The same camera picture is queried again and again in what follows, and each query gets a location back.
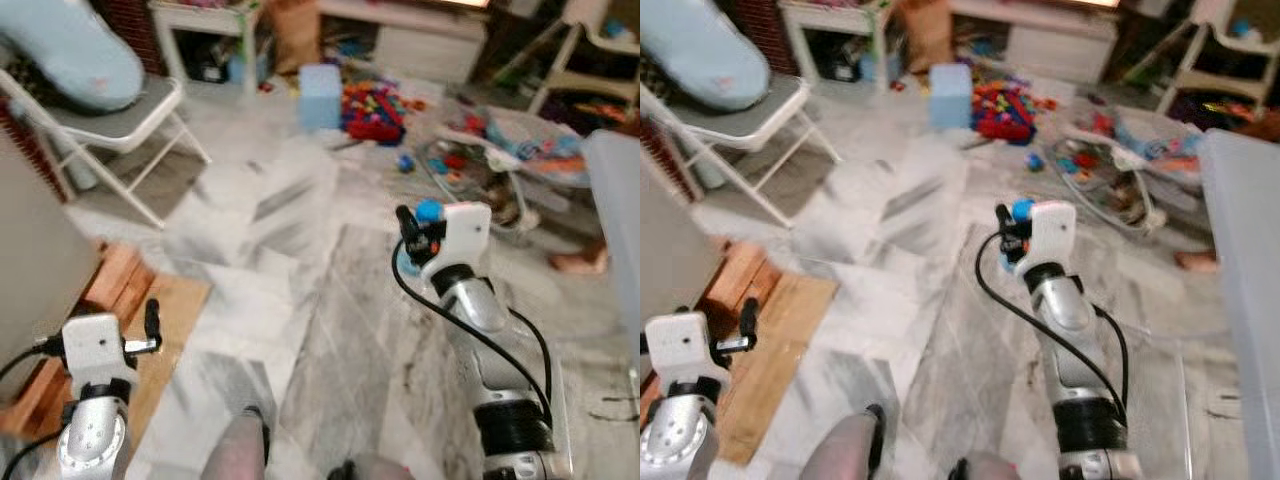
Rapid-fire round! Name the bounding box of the brown cardboard sheet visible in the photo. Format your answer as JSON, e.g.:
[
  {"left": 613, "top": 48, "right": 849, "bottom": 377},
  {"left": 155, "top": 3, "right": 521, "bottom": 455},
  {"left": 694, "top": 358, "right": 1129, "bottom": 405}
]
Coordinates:
[
  {"left": 120, "top": 272, "right": 213, "bottom": 451},
  {"left": 715, "top": 272, "right": 839, "bottom": 466}
]

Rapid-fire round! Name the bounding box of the silver left robot leg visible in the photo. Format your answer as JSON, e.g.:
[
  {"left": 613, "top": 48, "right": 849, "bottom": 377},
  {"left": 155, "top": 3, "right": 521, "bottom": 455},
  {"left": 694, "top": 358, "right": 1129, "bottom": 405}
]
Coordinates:
[
  {"left": 200, "top": 405, "right": 271, "bottom": 480},
  {"left": 800, "top": 405, "right": 886, "bottom": 480}
]

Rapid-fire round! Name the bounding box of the white mini fridge cabinet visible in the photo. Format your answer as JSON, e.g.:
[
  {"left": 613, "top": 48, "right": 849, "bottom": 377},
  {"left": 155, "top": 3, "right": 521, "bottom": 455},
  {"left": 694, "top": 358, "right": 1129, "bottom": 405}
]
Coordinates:
[
  {"left": 0, "top": 130, "right": 104, "bottom": 406},
  {"left": 640, "top": 150, "right": 723, "bottom": 356}
]

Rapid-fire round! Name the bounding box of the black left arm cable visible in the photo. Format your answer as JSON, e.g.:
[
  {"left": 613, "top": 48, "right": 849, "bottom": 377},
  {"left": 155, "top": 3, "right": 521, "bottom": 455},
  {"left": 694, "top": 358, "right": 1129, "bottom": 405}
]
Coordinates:
[{"left": 0, "top": 336, "right": 67, "bottom": 479}]

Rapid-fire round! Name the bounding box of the white side table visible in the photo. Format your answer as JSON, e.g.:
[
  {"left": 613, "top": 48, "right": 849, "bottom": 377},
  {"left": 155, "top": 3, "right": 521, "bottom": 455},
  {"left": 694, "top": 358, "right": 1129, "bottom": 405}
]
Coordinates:
[
  {"left": 150, "top": 0, "right": 266, "bottom": 98},
  {"left": 780, "top": 0, "right": 896, "bottom": 96}
]

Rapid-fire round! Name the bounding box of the silver robot leg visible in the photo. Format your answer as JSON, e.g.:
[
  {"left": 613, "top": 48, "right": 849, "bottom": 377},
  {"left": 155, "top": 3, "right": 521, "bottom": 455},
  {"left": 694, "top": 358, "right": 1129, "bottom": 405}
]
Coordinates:
[
  {"left": 328, "top": 455, "right": 416, "bottom": 480},
  {"left": 800, "top": 405, "right": 886, "bottom": 480},
  {"left": 200, "top": 405, "right": 271, "bottom": 480},
  {"left": 948, "top": 452, "right": 1031, "bottom": 480}
]

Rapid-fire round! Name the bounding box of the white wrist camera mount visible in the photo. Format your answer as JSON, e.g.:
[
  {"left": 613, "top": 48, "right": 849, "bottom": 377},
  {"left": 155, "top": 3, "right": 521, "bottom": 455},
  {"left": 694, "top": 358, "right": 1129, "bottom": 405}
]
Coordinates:
[
  {"left": 62, "top": 313, "right": 136, "bottom": 386},
  {"left": 418, "top": 202, "right": 493, "bottom": 283},
  {"left": 1020, "top": 200, "right": 1077, "bottom": 276},
  {"left": 645, "top": 312, "right": 713, "bottom": 386}
]

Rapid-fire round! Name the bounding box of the silver right robot leg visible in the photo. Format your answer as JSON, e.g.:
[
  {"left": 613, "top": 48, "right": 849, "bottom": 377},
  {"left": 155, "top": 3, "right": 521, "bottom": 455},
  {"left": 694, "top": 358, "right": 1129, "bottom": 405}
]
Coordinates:
[
  {"left": 948, "top": 452, "right": 1031, "bottom": 480},
  {"left": 328, "top": 455, "right": 416, "bottom": 480}
]

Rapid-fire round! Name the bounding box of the white grey folding chair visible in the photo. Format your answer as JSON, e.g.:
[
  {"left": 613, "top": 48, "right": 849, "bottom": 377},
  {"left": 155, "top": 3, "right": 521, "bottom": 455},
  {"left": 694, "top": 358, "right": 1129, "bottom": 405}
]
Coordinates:
[
  {"left": 0, "top": 68, "right": 213, "bottom": 231},
  {"left": 640, "top": 72, "right": 843, "bottom": 229}
]

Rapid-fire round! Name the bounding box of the brown bag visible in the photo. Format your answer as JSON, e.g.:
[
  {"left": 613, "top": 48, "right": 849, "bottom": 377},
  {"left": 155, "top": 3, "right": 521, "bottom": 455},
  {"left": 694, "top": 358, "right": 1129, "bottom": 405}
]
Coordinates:
[
  {"left": 900, "top": 0, "right": 953, "bottom": 73},
  {"left": 266, "top": 0, "right": 322, "bottom": 75}
]

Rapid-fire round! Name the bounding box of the light blue cushion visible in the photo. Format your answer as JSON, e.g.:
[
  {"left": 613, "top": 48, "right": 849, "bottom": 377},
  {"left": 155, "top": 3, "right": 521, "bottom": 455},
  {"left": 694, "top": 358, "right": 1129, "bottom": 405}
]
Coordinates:
[
  {"left": 0, "top": 0, "right": 147, "bottom": 113},
  {"left": 640, "top": 0, "right": 771, "bottom": 113}
]

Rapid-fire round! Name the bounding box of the baby bouncer seat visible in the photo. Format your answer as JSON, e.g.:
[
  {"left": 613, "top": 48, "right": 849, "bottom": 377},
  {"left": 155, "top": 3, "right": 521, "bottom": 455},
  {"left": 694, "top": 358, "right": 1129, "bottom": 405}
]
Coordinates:
[
  {"left": 1050, "top": 105, "right": 1206, "bottom": 236},
  {"left": 418, "top": 105, "right": 593, "bottom": 236}
]

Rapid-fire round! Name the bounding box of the light blue box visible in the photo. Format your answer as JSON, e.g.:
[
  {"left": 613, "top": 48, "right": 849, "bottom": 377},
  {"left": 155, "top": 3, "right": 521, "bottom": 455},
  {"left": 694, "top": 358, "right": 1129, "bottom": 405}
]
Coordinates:
[
  {"left": 928, "top": 63, "right": 974, "bottom": 129},
  {"left": 298, "top": 65, "right": 344, "bottom": 131}
]

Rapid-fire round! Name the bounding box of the white high chair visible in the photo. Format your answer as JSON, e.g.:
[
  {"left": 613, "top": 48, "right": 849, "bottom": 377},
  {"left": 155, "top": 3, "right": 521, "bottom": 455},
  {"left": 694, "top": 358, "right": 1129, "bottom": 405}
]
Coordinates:
[
  {"left": 490, "top": 0, "right": 641, "bottom": 113},
  {"left": 1120, "top": 0, "right": 1280, "bottom": 116}
]

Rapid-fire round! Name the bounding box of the white drawer cabinet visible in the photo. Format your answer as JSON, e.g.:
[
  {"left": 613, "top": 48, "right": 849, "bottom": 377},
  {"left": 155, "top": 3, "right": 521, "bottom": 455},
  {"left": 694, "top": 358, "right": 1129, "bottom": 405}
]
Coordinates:
[
  {"left": 375, "top": 18, "right": 489, "bottom": 86},
  {"left": 1005, "top": 18, "right": 1119, "bottom": 86}
]

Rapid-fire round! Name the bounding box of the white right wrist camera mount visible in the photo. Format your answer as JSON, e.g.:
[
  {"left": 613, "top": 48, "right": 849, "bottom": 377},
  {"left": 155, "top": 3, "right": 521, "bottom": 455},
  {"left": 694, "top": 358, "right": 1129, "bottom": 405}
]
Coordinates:
[
  {"left": 1020, "top": 200, "right": 1077, "bottom": 276},
  {"left": 418, "top": 202, "right": 493, "bottom": 283}
]

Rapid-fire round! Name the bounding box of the red brick stack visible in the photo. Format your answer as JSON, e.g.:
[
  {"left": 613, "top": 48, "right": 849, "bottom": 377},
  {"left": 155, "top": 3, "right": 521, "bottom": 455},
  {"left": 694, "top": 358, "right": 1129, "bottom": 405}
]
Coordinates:
[
  {"left": 78, "top": 240, "right": 153, "bottom": 336},
  {"left": 700, "top": 240, "right": 766, "bottom": 331}
]

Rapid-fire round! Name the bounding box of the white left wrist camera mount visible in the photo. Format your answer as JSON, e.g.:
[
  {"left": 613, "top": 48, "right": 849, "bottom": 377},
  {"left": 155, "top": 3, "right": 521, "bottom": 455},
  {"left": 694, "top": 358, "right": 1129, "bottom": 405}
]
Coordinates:
[
  {"left": 645, "top": 312, "right": 713, "bottom": 386},
  {"left": 62, "top": 313, "right": 136, "bottom": 386}
]

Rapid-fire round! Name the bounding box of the colourful toy block pile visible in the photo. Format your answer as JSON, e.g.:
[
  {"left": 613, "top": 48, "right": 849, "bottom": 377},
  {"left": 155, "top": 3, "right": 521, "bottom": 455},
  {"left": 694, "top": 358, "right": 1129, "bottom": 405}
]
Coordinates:
[
  {"left": 340, "top": 80, "right": 413, "bottom": 147},
  {"left": 970, "top": 80, "right": 1046, "bottom": 146}
]

